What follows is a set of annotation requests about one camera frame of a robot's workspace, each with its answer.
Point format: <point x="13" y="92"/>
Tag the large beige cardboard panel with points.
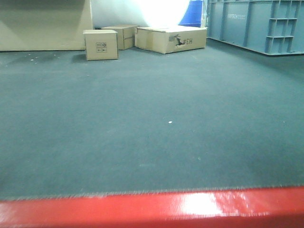
<point x="38" y="25"/>

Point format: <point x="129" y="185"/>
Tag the red glossy front edge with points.
<point x="249" y="208"/>

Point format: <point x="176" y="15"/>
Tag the small cardboard box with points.
<point x="101" y="44"/>

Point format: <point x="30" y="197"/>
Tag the grey-blue plastic crate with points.
<point x="270" y="27"/>

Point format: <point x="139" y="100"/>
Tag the large torn cardboard box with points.
<point x="170" y="40"/>

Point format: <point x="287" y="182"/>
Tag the middle cardboard box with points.
<point x="125" y="35"/>

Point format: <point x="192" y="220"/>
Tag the blue panel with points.
<point x="193" y="14"/>

